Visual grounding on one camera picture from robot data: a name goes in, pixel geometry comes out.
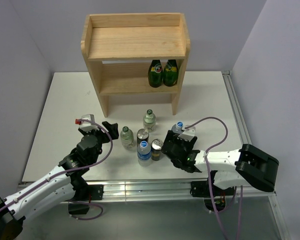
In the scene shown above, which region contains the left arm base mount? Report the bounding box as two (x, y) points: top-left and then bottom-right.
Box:
(66, 184), (104, 221)

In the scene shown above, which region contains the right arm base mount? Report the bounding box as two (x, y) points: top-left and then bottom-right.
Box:
(189, 180), (237, 213)

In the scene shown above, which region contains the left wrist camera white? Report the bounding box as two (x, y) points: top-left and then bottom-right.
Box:
(75, 114), (98, 133)

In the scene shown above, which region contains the blue label water bottle front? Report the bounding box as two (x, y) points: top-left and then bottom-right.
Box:
(137, 140), (152, 167)

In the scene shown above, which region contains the wooden two-tier shelf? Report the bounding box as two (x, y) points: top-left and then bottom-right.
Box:
(80, 12), (191, 117)

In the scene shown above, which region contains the blue label water bottle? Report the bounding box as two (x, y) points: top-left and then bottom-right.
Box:
(137, 140), (152, 167)
(171, 121), (185, 136)

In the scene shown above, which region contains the clear glass soda bottle left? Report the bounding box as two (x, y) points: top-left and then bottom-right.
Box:
(120, 126), (134, 149)

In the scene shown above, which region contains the black soda can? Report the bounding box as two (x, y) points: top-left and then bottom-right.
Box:
(151, 138), (163, 161)
(136, 128), (150, 147)

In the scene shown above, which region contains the green glass bottle right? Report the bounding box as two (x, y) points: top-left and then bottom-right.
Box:
(163, 59), (179, 87)

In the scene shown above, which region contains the black soda can front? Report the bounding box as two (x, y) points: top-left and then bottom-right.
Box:
(151, 138), (163, 161)

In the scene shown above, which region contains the green glass bottle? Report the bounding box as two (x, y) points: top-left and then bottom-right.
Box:
(147, 59), (163, 88)
(163, 59), (179, 87)

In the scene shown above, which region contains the black soda can rear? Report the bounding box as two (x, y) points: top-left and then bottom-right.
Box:
(136, 128), (150, 147)

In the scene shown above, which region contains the aluminium front rail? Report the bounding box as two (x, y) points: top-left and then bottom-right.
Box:
(16, 177), (276, 205)

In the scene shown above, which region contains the clear glass soda bottle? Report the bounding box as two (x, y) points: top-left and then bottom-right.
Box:
(120, 126), (134, 149)
(143, 109), (156, 132)

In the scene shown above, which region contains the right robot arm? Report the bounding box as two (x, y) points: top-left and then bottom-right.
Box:
(161, 130), (279, 195)

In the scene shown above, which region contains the aluminium rail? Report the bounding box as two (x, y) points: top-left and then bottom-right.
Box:
(16, 177), (276, 205)
(221, 70), (291, 240)

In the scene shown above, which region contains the clear glass soda bottle rear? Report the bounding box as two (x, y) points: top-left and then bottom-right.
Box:
(143, 109), (156, 132)

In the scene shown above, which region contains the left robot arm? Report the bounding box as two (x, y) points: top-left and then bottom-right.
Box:
(0, 118), (120, 240)

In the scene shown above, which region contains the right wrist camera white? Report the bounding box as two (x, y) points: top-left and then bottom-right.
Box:
(178, 125), (196, 142)

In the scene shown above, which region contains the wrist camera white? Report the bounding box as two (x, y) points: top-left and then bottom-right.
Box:
(178, 125), (196, 142)
(75, 114), (98, 133)

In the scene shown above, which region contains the aluminium right rail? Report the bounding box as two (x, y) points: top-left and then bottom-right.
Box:
(221, 70), (291, 240)

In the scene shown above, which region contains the green glass bottle left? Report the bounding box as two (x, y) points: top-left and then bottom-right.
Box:
(147, 59), (163, 88)

